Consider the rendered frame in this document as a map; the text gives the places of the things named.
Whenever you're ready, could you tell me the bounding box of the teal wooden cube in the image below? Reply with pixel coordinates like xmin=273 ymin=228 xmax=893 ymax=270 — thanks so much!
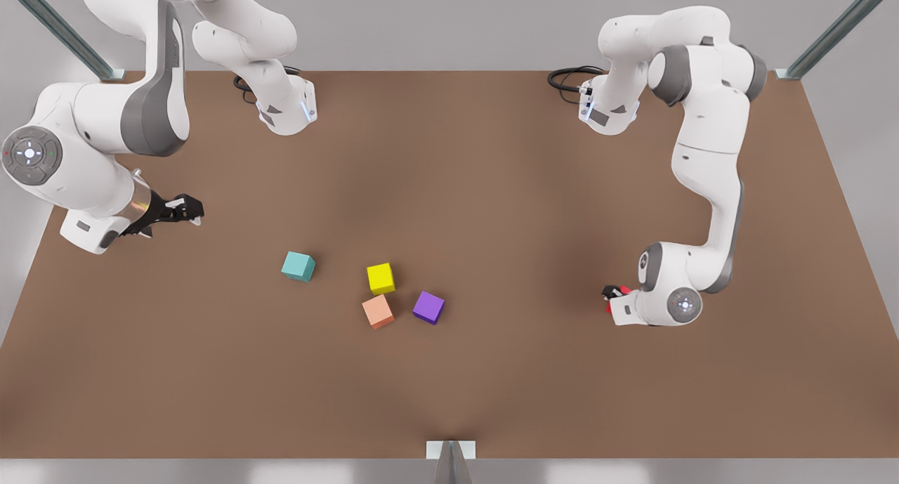
xmin=281 ymin=251 xmax=317 ymax=283

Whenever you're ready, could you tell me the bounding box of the purple wooden cube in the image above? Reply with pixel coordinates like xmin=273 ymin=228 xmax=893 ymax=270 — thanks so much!
xmin=412 ymin=291 xmax=445 ymax=326

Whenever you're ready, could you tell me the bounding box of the yellow wooden cube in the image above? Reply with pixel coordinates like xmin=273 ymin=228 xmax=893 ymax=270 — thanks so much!
xmin=366 ymin=262 xmax=396 ymax=296

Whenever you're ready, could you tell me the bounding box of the orange wooden cube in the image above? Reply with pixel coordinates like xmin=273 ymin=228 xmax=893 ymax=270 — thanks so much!
xmin=362 ymin=294 xmax=395 ymax=330

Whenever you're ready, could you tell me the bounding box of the black cable loop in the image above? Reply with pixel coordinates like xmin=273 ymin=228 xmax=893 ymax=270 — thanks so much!
xmin=547 ymin=66 xmax=606 ymax=105
xmin=233 ymin=65 xmax=303 ymax=105

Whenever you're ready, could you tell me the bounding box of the silver frame post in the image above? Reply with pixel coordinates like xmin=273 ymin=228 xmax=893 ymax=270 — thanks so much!
xmin=426 ymin=440 xmax=476 ymax=484
xmin=0 ymin=0 xmax=127 ymax=82
xmin=775 ymin=0 xmax=899 ymax=81

